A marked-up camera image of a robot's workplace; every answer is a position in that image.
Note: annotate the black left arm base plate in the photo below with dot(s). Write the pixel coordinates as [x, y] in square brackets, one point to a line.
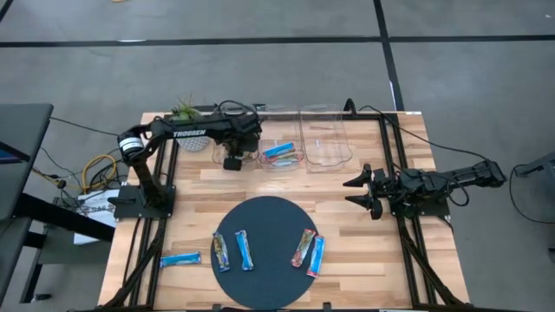
[130, 208]

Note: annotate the red green snack packet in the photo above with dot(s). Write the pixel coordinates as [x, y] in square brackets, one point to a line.
[316, 255]

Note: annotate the black aluminium table frame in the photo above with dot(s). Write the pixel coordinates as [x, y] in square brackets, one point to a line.
[368, 117]

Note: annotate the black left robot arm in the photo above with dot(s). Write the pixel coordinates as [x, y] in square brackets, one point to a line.
[191, 132]

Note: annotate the dark side desk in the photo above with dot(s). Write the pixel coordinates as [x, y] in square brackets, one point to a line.
[21, 151]

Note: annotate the blue oatmeal raisin granola bar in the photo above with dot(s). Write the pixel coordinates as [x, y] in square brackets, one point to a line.
[180, 259]

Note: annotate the red and white granola bar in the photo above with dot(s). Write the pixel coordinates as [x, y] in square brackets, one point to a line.
[303, 248]

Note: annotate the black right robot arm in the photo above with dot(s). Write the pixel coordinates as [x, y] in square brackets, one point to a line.
[468, 175]

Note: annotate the black desk frame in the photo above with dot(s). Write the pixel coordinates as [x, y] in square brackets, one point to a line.
[65, 216]

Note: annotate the clear plastic bin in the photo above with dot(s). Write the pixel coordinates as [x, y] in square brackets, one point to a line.
[325, 138]
[279, 125]
[219, 156]

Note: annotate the blue granola bar orange picture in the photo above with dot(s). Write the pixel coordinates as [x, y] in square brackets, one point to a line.
[277, 150]

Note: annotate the round dark woven placemat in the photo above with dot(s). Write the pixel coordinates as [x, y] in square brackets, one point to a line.
[271, 225]

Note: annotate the succulent in triangle-pattern pot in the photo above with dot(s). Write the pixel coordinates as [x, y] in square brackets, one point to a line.
[186, 113]

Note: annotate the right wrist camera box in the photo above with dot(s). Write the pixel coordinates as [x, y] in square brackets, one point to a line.
[376, 210]

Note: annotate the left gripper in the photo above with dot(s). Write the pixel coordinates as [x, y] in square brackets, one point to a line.
[245, 130]

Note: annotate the white printed cardboard box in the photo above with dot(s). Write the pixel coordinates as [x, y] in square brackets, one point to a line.
[93, 203]

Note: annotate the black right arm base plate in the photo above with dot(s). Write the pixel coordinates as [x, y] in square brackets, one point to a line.
[438, 208]

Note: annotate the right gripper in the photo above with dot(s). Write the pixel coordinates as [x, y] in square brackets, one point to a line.
[383, 186]

